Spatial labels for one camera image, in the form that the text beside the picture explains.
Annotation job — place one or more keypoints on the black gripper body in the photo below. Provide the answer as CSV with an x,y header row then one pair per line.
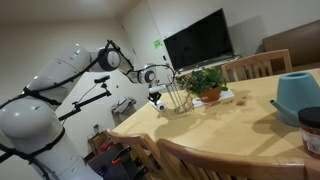
x,y
154,97

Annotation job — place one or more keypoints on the white tissue roll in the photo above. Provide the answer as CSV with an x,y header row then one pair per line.
x,y
160,106

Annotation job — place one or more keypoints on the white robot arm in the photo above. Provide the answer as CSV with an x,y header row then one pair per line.
x,y
31,120

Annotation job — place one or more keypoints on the grey cloth on chair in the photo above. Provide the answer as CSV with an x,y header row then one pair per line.
x,y
124,106

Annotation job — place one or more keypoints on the metal paper towel holder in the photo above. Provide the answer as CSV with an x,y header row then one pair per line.
x,y
181,100

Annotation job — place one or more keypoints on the near wooden chair front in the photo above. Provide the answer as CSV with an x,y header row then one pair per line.
x,y
144,153

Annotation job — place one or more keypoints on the wooden chair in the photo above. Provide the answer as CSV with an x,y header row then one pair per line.
x,y
144,153
256,66
192,164

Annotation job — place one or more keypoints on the green sticky note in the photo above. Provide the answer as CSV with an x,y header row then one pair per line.
x,y
157,43

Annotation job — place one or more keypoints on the potted green plant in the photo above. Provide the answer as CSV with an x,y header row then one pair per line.
x,y
202,80

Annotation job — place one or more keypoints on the right wooden chair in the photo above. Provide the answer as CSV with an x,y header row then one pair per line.
x,y
192,164

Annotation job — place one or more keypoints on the white paper under plant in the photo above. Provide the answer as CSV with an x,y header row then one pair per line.
x,y
211,96

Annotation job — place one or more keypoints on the black flat screen television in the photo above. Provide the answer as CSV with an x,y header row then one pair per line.
x,y
206,39

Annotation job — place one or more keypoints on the black toolbox with clutter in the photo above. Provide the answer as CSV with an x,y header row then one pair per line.
x,y
104,150

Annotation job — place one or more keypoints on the far left wooden chair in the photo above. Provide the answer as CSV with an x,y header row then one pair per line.
x,y
256,66

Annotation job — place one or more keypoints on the teal watering can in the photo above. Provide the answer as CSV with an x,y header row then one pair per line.
x,y
295,92

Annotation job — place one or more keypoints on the red jar with black lid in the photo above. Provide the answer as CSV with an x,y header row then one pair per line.
x,y
309,121

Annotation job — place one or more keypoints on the brown leather sofa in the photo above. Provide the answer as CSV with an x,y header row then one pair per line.
x,y
303,43

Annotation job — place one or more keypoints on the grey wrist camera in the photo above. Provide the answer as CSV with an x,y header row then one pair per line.
x,y
155,89

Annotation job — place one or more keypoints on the black camera on stand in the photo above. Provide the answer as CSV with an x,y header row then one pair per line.
x,y
86,100

